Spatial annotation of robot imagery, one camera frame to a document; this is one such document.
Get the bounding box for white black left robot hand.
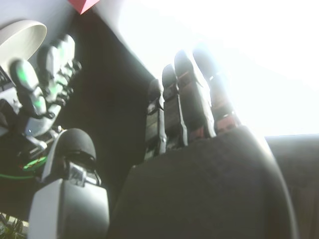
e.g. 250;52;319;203
28;44;300;239

